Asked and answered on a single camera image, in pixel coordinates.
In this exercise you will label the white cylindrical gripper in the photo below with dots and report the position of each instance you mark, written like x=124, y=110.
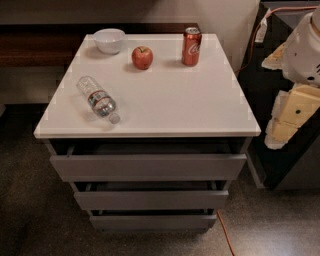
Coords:
x=302, y=58

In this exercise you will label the grey top drawer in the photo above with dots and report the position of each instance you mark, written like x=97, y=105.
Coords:
x=148, y=167

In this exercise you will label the clear plastic water bottle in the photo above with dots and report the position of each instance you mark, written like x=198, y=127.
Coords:
x=102, y=104

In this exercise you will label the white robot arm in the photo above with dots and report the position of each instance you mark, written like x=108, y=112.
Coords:
x=299, y=60

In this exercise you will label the grey bottom drawer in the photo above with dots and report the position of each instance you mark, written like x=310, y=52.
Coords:
x=154, y=220

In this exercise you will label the black side cabinet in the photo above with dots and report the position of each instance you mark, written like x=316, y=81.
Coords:
x=297, y=164

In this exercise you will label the red cola can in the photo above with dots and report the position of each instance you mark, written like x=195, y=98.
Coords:
x=191, y=46

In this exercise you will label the red apple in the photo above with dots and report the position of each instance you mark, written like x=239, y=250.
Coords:
x=142, y=57

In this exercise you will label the white bowl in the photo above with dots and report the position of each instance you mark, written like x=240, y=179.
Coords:
x=109, y=41

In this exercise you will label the dark wooden bench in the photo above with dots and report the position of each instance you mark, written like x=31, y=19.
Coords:
x=56, y=44

